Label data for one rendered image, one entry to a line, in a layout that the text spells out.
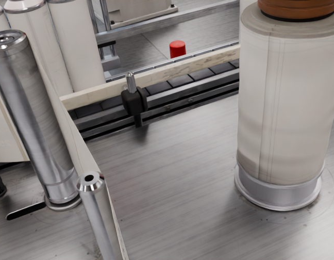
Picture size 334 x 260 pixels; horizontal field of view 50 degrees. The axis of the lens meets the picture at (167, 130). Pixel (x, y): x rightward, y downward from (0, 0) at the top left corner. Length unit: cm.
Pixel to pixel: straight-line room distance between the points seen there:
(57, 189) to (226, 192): 18
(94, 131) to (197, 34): 42
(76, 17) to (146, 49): 34
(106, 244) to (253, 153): 20
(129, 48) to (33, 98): 53
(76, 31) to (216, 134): 23
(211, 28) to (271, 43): 63
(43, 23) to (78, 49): 6
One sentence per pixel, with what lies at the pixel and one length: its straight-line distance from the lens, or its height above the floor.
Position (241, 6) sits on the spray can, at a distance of 63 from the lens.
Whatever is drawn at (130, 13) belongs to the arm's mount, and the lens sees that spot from 97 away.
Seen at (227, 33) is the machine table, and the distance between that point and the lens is 86.
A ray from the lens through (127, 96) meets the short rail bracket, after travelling 48.
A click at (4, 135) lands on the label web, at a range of 41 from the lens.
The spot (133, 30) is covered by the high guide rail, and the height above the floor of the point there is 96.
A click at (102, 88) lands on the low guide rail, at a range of 52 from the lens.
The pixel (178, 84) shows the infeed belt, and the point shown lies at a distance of 57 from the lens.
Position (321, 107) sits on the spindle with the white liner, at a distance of 31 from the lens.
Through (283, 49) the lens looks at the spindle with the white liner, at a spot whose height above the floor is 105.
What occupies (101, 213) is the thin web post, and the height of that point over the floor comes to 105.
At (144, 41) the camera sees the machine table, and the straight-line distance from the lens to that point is 86.
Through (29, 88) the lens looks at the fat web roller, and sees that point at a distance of 32.
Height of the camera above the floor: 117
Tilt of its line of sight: 38 degrees down
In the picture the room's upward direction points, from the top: 7 degrees counter-clockwise
